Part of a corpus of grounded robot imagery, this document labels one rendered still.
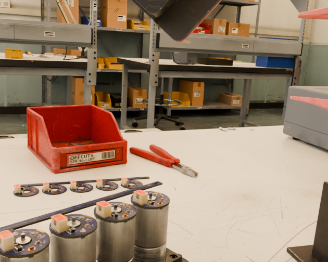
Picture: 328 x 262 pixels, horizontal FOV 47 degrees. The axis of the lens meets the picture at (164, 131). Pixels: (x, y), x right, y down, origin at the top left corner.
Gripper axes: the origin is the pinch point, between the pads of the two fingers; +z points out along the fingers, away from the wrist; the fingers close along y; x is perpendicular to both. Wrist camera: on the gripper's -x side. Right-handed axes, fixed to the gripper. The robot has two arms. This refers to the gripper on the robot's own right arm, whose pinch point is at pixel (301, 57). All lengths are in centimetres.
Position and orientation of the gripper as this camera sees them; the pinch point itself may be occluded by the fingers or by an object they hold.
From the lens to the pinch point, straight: 49.2
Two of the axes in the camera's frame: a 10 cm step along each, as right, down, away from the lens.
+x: -2.1, 1.0, -9.7
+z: -9.8, -0.8, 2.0
